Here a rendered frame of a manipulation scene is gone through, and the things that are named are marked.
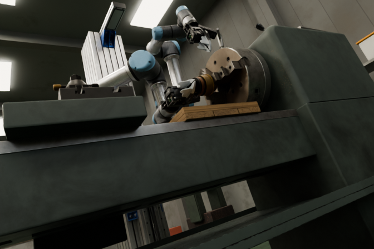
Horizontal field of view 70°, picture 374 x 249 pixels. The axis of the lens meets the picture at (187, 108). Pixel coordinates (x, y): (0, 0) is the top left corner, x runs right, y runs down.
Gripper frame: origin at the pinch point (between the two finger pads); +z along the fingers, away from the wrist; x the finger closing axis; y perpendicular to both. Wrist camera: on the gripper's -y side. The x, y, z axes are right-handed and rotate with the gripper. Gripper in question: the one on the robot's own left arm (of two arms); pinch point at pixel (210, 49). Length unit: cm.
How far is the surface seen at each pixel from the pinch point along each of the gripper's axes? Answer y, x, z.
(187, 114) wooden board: 43, 15, 51
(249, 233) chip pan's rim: 45, 18, 86
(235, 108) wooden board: 24, 15, 51
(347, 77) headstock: -43, 21, 44
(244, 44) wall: -310, -176, -256
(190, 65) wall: -293, -329, -365
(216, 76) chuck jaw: 16.6, 8.4, 28.6
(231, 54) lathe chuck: 9.0, 14.9, 22.7
